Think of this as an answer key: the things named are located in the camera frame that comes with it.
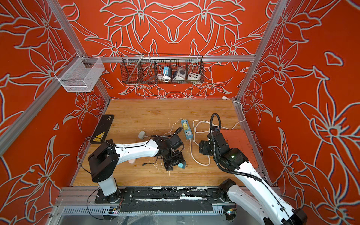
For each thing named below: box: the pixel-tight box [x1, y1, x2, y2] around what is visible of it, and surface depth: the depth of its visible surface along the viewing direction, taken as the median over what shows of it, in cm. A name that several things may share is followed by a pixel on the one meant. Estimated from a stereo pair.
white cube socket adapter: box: [187, 71, 201, 81], surface depth 96 cm
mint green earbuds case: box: [137, 130, 146, 140], surface depth 98 cm
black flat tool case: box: [90, 114, 115, 144], surface depth 100 cm
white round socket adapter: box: [175, 66, 187, 81], surface depth 93 cm
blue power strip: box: [180, 119, 194, 140], surface depth 97 cm
